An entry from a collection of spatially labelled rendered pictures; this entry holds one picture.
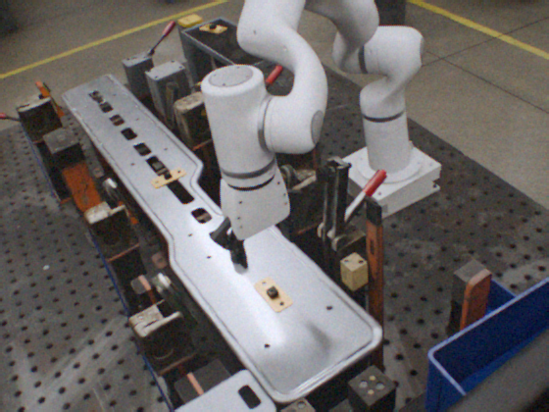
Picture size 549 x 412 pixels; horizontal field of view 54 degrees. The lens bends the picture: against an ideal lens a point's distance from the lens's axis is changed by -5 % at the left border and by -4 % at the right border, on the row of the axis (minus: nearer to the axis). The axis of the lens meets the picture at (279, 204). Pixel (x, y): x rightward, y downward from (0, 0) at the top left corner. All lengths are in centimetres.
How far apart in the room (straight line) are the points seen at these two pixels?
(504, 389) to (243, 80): 56
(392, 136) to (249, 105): 85
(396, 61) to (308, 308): 67
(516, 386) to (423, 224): 134
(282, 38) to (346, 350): 50
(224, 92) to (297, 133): 11
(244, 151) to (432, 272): 81
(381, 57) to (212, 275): 67
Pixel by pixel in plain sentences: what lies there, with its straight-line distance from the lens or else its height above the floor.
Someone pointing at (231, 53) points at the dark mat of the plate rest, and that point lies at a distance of 152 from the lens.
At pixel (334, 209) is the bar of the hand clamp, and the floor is 113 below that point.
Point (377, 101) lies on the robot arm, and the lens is 149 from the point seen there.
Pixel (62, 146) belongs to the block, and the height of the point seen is 103.
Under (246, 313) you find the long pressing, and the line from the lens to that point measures 102.
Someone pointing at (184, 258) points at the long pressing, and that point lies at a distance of 115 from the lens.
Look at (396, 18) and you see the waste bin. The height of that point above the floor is 17.
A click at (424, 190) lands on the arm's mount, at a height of 72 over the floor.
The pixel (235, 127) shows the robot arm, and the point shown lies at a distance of 75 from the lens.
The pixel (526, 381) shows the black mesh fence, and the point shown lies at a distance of 28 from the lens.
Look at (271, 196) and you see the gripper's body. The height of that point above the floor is 124.
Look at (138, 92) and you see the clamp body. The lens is 189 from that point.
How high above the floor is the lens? 178
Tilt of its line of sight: 40 degrees down
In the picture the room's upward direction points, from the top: 9 degrees counter-clockwise
